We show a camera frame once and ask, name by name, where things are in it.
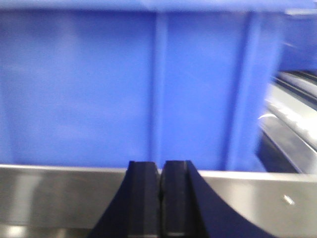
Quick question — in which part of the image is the steel shelf front rail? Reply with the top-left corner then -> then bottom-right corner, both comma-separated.
0,165 -> 317,238

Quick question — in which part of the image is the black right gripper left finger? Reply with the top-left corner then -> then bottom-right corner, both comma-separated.
90,161 -> 159,238

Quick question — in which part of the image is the blue tray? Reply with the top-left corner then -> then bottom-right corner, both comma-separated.
0,0 -> 317,171

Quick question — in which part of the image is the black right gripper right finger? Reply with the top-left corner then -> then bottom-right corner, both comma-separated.
161,161 -> 265,238

